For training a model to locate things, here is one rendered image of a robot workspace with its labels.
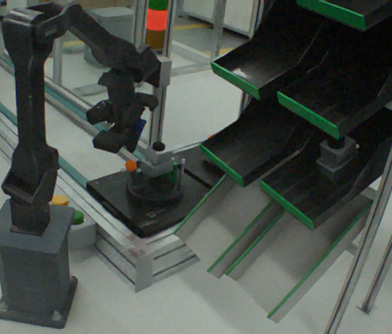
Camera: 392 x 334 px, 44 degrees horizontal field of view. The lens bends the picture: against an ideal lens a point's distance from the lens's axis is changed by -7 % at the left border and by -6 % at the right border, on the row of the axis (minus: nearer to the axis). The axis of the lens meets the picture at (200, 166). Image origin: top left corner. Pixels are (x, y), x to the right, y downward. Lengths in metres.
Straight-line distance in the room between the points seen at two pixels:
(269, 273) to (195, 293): 0.23
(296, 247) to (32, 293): 0.51
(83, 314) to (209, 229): 0.31
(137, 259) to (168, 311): 0.13
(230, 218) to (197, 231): 0.08
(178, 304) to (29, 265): 0.34
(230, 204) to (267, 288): 0.20
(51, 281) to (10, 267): 0.08
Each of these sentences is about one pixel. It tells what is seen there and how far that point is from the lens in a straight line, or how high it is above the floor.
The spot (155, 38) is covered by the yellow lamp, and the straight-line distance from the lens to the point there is 1.28.
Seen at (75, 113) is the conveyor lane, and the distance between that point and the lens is 1.67.
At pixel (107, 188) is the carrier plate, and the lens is 1.23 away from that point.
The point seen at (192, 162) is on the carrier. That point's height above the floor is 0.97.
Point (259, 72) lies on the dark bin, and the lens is 0.86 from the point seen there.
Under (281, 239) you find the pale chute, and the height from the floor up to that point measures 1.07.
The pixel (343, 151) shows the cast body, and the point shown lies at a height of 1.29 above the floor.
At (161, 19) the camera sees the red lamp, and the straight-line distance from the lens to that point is 1.27.
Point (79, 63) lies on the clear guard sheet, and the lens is 1.71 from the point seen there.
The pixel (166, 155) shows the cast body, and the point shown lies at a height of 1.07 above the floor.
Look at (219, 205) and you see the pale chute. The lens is 1.04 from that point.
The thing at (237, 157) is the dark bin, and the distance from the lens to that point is 0.93.
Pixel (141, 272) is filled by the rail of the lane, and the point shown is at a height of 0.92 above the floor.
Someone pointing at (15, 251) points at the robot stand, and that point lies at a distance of 0.92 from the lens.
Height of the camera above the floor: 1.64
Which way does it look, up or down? 29 degrees down
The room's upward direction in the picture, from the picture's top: 8 degrees clockwise
